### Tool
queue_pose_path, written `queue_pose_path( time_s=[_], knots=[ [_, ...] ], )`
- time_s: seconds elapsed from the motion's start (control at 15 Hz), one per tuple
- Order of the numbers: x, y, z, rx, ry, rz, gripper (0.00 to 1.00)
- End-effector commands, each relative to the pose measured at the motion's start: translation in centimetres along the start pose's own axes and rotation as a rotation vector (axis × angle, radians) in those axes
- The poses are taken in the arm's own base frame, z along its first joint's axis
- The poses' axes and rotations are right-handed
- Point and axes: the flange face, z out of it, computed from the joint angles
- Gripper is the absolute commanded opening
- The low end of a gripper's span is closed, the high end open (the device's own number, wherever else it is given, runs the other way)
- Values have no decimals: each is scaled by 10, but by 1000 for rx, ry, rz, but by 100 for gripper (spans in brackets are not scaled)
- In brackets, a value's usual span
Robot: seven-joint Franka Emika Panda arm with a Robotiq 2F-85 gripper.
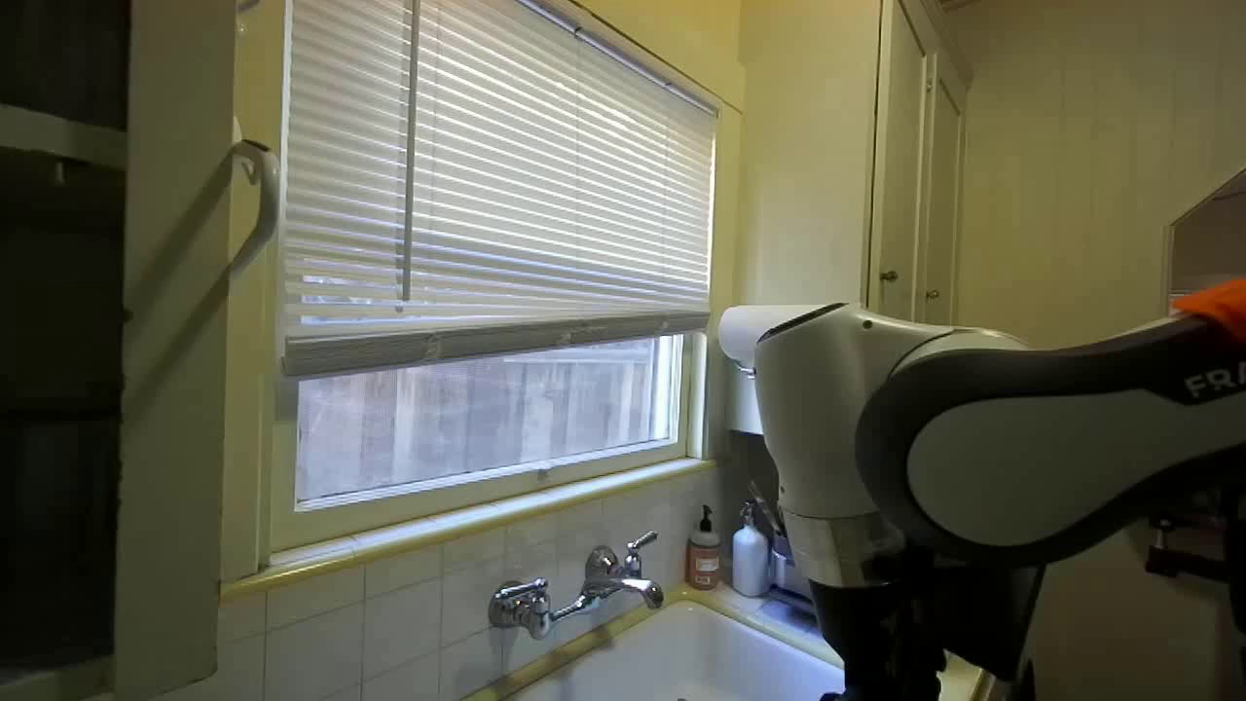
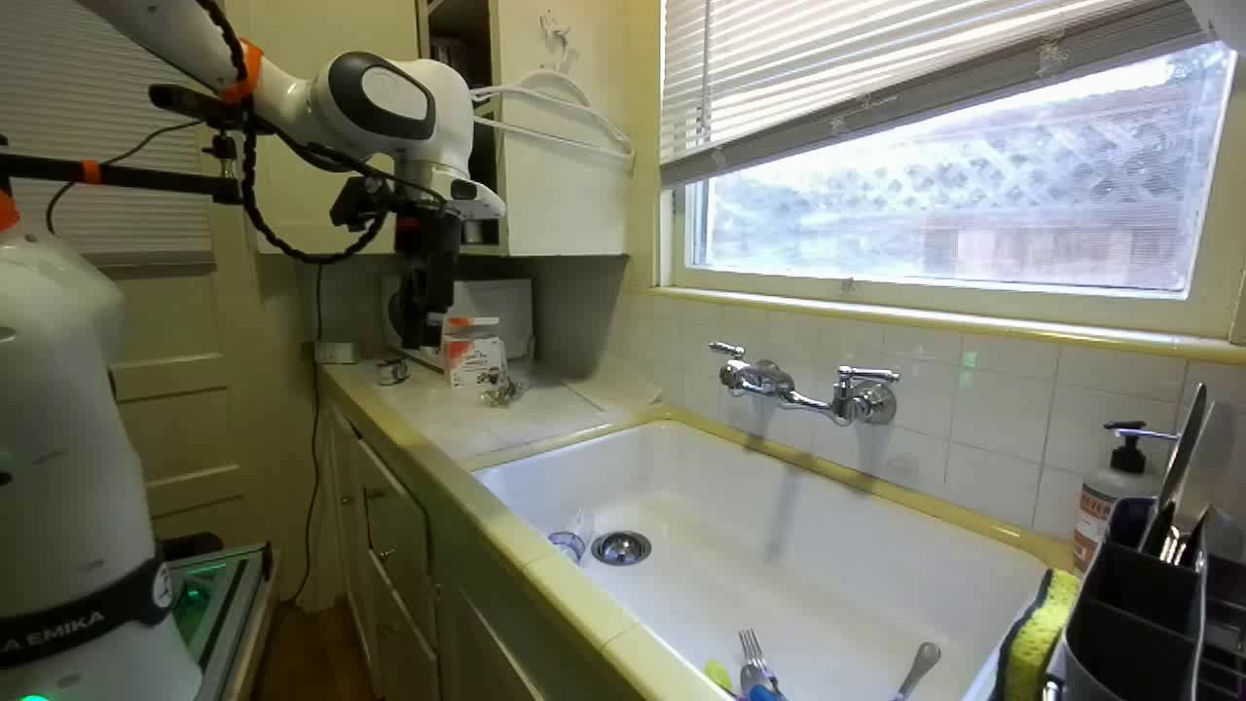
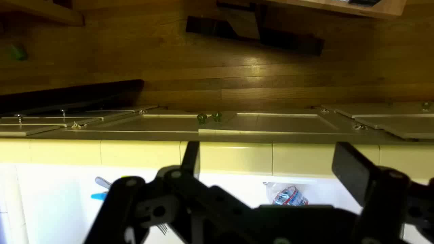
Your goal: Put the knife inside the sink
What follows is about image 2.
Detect cream upper wall cabinet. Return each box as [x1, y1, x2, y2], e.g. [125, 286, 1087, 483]
[230, 0, 634, 262]

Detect control box with green light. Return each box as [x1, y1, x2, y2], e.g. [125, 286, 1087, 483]
[153, 536, 282, 701]

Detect black power cord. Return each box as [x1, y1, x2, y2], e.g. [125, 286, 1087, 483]
[288, 258, 330, 615]

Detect yellow green sponge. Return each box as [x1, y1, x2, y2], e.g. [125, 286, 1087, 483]
[996, 565, 1081, 701]

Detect metal spoon, ornate handle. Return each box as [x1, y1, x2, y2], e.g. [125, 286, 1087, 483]
[893, 637, 946, 701]

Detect chrome wall faucet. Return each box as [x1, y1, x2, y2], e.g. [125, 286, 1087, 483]
[704, 339, 904, 427]

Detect window with cream frame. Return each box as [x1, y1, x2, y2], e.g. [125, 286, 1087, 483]
[664, 36, 1246, 341]

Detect blue translucent sink stopper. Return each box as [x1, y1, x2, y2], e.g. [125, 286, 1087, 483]
[544, 523, 597, 565]

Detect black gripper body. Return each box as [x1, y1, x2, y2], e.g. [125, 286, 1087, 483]
[390, 212, 468, 353]

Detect metal sink drain strainer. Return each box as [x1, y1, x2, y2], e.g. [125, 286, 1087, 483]
[590, 527, 653, 569]

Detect cream lower kitchen cabinets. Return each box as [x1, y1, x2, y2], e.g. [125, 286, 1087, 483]
[317, 395, 551, 701]

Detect small metal keys bunch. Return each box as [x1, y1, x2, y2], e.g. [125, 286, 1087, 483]
[475, 366, 523, 408]

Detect white ceramic sink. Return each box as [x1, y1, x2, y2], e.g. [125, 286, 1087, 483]
[473, 415, 1054, 701]

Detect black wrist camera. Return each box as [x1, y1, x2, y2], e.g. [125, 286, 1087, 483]
[326, 173, 400, 243]

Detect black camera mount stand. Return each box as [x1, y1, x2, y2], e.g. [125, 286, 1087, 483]
[0, 83, 265, 212]

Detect black utensil caddy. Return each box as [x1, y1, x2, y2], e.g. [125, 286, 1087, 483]
[1045, 495, 1246, 701]

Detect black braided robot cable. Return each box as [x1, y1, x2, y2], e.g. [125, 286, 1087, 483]
[190, 0, 404, 269]

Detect cream panelled door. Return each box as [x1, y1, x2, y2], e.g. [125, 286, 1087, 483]
[111, 249, 325, 550]

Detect soap dispenser bottle, orange label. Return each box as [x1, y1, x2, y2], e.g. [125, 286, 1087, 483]
[1072, 415, 1180, 575]

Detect white window blind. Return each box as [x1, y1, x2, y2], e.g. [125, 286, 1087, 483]
[660, 0, 1246, 192]

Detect white plastic clothes hanger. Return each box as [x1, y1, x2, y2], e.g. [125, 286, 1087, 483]
[473, 71, 638, 173]

